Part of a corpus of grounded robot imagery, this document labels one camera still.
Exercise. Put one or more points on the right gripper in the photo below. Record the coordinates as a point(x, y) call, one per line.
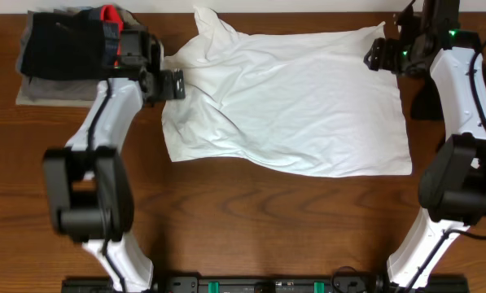
point(383, 52)

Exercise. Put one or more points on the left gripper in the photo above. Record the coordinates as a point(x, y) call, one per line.
point(166, 79)

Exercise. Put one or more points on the white t-shirt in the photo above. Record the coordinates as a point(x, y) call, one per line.
point(300, 103)

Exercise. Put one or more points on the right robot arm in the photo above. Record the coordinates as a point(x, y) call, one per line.
point(452, 190)

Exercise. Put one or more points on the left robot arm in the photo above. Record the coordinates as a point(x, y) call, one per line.
point(88, 190)

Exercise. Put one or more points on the crumpled black garment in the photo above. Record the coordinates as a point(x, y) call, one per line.
point(427, 101)

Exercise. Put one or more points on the folded black garment red band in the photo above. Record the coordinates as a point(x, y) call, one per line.
point(60, 46)

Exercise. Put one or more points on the folded grey garment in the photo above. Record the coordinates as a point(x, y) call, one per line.
point(141, 52)

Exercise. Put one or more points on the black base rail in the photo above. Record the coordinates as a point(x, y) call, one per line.
point(342, 282)

